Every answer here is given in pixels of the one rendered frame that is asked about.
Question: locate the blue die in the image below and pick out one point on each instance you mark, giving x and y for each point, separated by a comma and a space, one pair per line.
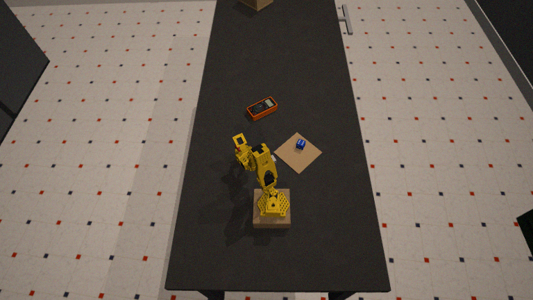
300, 144

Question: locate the orange digital multimeter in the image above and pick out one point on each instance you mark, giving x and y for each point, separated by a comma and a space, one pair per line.
261, 108

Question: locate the peach flat mat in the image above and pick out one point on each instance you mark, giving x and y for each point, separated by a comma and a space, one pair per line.
296, 158

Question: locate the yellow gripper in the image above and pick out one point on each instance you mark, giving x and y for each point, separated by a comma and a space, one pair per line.
240, 142

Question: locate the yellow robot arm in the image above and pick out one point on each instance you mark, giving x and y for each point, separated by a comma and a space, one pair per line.
260, 162

